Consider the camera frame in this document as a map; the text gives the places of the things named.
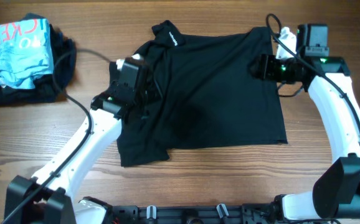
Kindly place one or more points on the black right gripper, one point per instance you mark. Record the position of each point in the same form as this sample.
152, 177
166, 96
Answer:
263, 66

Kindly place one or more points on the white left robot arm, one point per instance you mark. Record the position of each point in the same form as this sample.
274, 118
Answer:
48, 196

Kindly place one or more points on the dark navy garment pile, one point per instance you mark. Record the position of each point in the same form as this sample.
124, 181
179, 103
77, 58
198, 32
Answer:
45, 91

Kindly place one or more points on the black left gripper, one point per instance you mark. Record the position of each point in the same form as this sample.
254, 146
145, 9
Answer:
150, 84

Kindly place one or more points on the light blue printed t-shirt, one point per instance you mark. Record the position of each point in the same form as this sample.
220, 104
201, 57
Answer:
25, 53

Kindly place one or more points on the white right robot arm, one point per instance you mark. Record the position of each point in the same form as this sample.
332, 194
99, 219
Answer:
303, 57

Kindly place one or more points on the black t-shirt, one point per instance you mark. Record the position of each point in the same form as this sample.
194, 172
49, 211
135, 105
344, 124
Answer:
209, 96

